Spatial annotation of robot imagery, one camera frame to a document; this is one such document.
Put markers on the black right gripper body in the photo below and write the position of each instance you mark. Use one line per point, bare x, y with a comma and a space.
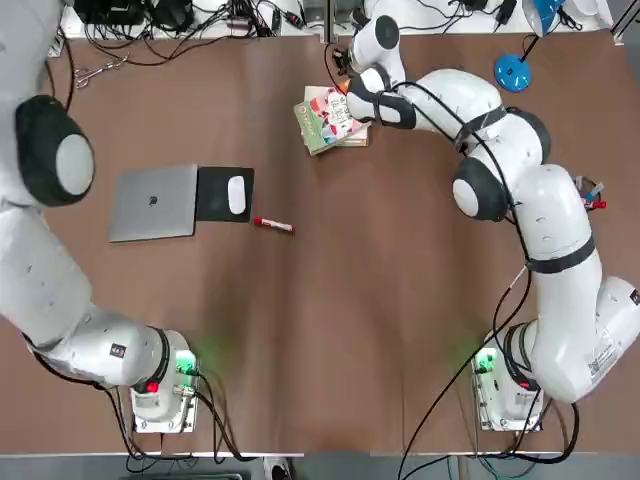
341, 59

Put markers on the green fruit cover book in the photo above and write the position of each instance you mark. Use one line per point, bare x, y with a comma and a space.
325, 117

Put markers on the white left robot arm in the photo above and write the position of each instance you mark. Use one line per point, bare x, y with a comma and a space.
45, 280

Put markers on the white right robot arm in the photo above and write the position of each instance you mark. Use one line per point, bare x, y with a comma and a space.
550, 240

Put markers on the grey closed laptop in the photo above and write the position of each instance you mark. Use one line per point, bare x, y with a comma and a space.
152, 202

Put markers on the black power adapter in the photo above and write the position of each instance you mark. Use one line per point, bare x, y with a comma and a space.
505, 12

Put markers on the white computer mouse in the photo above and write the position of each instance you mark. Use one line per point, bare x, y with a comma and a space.
236, 195

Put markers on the blue desk lamp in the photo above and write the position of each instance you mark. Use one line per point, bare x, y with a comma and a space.
512, 72

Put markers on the red capped white marker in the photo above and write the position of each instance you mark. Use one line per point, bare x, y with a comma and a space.
274, 226

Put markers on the black mouse mat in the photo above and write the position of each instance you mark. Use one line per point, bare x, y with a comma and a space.
212, 195

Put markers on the black equipment box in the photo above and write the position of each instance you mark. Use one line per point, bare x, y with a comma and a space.
110, 10

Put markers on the silver metal scissors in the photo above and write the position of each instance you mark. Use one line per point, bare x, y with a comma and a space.
97, 70

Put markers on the black pen holder cup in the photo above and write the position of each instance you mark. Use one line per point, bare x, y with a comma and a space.
592, 195

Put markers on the aluminium frame post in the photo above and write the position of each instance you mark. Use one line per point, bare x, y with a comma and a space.
328, 20

